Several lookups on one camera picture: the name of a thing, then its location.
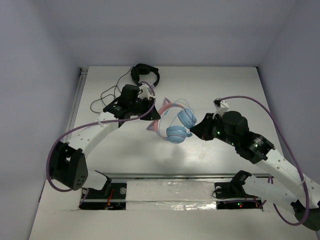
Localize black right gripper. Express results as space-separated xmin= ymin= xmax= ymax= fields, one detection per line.
xmin=190 ymin=113 xmax=238 ymax=147

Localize light blue headphone cable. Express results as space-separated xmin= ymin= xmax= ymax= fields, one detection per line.
xmin=158 ymin=98 xmax=197 ymax=138

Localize pink blue cat-ear headphones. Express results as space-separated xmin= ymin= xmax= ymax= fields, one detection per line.
xmin=146 ymin=97 xmax=197 ymax=144

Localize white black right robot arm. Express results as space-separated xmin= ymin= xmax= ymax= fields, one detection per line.
xmin=190 ymin=111 xmax=320 ymax=231

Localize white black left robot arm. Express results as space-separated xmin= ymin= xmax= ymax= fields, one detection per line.
xmin=46 ymin=81 xmax=160 ymax=192

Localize black headphones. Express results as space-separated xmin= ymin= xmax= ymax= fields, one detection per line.
xmin=130 ymin=63 xmax=160 ymax=87

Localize silver foil tape strip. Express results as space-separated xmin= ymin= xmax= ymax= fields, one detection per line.
xmin=125 ymin=180 xmax=217 ymax=211

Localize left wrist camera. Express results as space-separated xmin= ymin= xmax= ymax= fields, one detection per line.
xmin=138 ymin=81 xmax=156 ymax=100

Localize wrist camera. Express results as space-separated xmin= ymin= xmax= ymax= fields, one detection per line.
xmin=213 ymin=98 xmax=229 ymax=118
xmin=138 ymin=81 xmax=156 ymax=100

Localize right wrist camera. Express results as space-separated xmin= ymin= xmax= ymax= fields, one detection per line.
xmin=213 ymin=98 xmax=229 ymax=118

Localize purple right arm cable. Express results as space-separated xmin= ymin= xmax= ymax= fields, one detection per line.
xmin=221 ymin=95 xmax=310 ymax=226

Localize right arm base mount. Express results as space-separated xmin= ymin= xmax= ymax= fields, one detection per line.
xmin=211 ymin=170 xmax=263 ymax=210

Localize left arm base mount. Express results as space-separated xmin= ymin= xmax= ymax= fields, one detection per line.
xmin=78 ymin=177 xmax=127 ymax=211

